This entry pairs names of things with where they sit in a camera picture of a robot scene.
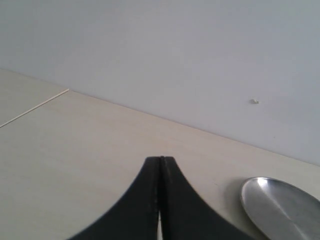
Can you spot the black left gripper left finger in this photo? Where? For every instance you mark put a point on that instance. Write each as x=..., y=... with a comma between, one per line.
x=135, y=216

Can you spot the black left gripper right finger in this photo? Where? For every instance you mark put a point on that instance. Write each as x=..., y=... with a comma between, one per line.
x=184, y=214

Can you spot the round metal plate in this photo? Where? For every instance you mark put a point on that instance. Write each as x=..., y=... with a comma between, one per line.
x=281, y=211

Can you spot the small white wall plug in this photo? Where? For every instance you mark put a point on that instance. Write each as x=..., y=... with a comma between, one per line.
x=254, y=101

